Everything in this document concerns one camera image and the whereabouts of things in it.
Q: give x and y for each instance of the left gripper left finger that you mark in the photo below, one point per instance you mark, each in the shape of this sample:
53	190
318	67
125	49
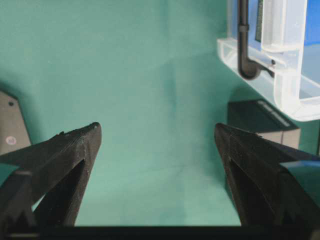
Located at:
47	187

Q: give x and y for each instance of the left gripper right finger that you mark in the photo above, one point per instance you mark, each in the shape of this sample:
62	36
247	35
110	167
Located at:
263	188

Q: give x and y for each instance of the black camera box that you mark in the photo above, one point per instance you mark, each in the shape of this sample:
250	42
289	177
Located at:
260	117

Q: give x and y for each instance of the clear plastic storage case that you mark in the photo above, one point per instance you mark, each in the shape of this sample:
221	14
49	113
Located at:
276	40

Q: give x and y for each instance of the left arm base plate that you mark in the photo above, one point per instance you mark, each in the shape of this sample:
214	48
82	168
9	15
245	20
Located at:
13	131

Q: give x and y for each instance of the black frame rail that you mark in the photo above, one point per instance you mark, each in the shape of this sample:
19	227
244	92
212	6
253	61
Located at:
247	68

